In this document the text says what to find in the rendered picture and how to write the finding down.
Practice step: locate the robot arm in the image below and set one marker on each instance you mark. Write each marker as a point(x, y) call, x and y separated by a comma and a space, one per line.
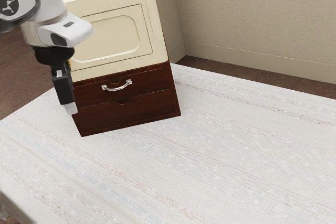
point(42, 3)

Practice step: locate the cream box with lid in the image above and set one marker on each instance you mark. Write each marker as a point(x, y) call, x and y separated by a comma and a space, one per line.
point(115, 30)

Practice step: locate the dark wooden drawer cabinet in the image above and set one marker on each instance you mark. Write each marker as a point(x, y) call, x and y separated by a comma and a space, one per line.
point(126, 98)

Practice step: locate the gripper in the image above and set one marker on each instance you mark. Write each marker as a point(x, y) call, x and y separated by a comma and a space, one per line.
point(52, 55)

